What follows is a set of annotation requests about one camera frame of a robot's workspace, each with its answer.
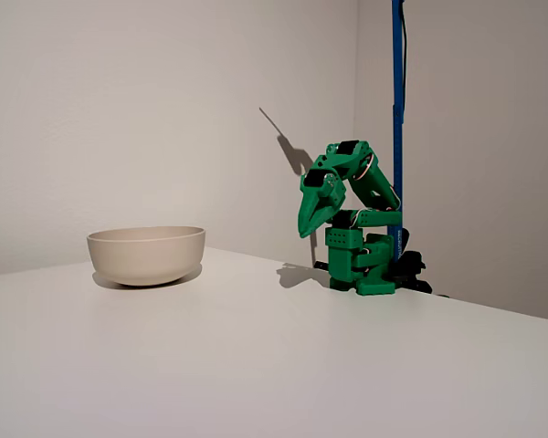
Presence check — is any blue vertical pole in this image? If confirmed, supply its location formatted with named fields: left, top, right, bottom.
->
left=390, top=0, right=406, bottom=266

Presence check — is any beige round bowl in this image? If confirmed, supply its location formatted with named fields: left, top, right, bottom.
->
left=86, top=225, right=207, bottom=287

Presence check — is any black cable along pole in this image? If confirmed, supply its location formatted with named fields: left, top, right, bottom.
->
left=399, top=0, right=411, bottom=215

